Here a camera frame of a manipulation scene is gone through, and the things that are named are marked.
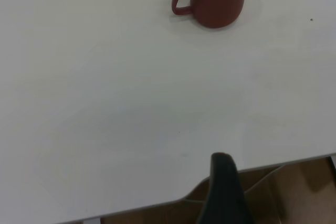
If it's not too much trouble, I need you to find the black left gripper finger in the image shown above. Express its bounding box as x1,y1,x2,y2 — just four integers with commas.
196,152,255,224

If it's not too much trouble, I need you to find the red ceramic mug white inside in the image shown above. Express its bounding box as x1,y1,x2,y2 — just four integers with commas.
172,0,247,29

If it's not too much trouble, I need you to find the brown cardboard box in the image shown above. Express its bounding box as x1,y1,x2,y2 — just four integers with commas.
244,159,336,224

